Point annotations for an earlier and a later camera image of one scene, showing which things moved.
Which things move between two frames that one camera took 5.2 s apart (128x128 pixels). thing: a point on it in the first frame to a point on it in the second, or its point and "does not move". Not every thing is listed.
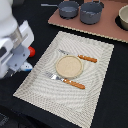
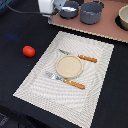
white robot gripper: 14,49 to 48,8
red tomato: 31,51 does not move
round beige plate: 69,66 does not move
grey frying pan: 68,9 does not move
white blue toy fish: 26,66 to 68,9
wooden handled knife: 94,60 does not move
